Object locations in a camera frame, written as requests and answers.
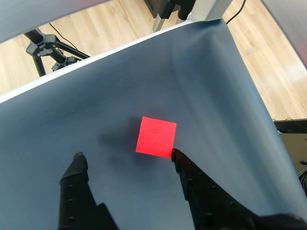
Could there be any thin black floor cable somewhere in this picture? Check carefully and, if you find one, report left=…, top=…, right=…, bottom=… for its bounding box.
left=48, top=23, right=79, bottom=50
left=226, top=0, right=248, bottom=24

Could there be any red cube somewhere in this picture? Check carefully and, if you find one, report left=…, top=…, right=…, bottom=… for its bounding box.
left=135, top=116, right=177, bottom=159

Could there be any dark grey mat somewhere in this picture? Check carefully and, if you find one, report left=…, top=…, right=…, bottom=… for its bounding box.
left=0, top=18, right=304, bottom=230

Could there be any black tripod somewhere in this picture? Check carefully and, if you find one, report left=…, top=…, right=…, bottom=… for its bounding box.
left=23, top=23, right=91, bottom=78

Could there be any black rectangular box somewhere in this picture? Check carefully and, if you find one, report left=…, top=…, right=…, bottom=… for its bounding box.
left=143, top=0, right=177, bottom=19

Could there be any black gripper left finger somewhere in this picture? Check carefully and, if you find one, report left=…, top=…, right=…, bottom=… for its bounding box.
left=58, top=151, right=120, bottom=230

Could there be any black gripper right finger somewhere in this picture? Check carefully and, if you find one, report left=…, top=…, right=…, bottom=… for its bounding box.
left=171, top=148, right=262, bottom=230

